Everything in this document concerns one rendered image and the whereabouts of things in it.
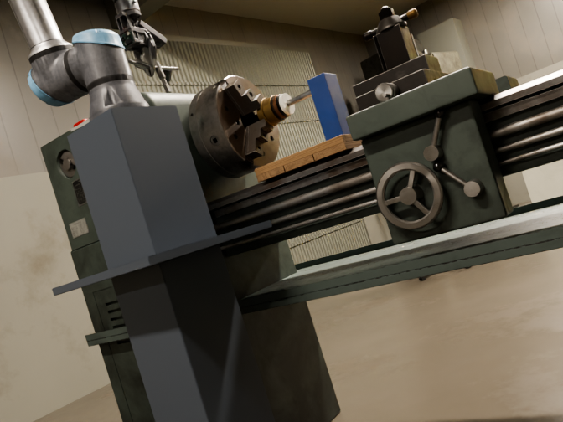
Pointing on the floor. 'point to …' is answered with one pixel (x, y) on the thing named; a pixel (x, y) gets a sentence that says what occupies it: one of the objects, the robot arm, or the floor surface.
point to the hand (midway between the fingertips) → (152, 72)
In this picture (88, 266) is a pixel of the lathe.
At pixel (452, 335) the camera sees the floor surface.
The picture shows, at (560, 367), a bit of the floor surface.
